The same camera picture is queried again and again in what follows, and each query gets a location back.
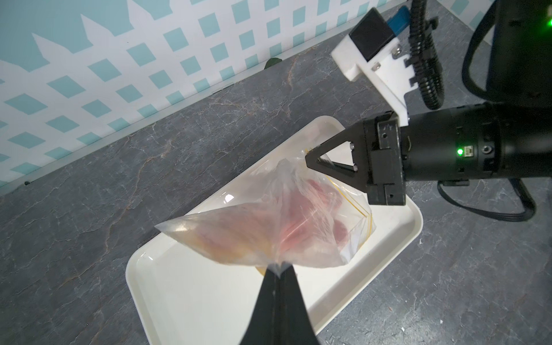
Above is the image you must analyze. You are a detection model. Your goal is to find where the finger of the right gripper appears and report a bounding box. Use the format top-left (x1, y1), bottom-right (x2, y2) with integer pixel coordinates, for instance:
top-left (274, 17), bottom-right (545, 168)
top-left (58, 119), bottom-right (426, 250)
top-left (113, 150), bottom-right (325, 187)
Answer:
top-left (306, 122), bottom-right (367, 185)

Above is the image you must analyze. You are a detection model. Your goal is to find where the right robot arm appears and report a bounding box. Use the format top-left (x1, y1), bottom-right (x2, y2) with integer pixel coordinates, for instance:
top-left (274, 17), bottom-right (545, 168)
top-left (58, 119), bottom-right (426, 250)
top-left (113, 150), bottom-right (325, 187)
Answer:
top-left (306, 1), bottom-right (551, 222)

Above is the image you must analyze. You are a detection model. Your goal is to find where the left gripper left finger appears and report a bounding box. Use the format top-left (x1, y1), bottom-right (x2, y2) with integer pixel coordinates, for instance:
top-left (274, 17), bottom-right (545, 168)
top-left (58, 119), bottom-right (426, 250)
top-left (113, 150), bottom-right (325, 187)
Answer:
top-left (240, 270), bottom-right (280, 345)

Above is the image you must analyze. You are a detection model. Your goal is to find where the ziploc bag of cookies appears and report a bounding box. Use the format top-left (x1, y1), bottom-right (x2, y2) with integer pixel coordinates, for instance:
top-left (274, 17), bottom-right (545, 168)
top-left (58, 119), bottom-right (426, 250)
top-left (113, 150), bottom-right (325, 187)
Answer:
top-left (156, 158), bottom-right (376, 275)

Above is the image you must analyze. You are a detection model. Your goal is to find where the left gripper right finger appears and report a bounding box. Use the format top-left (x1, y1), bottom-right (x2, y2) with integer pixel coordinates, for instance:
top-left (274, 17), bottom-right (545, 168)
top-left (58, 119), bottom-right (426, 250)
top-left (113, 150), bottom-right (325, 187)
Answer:
top-left (280, 265), bottom-right (319, 345)

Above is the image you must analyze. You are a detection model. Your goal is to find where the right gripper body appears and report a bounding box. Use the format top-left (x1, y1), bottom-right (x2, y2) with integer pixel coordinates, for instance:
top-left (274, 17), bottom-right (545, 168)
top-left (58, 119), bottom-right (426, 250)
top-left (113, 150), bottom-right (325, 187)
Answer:
top-left (364, 112), bottom-right (406, 206)

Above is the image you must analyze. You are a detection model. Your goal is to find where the white rectangular tray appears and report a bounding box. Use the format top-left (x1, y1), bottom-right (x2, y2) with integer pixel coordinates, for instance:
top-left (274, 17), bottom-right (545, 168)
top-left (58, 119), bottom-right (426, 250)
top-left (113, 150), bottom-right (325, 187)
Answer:
top-left (125, 115), bottom-right (424, 345)

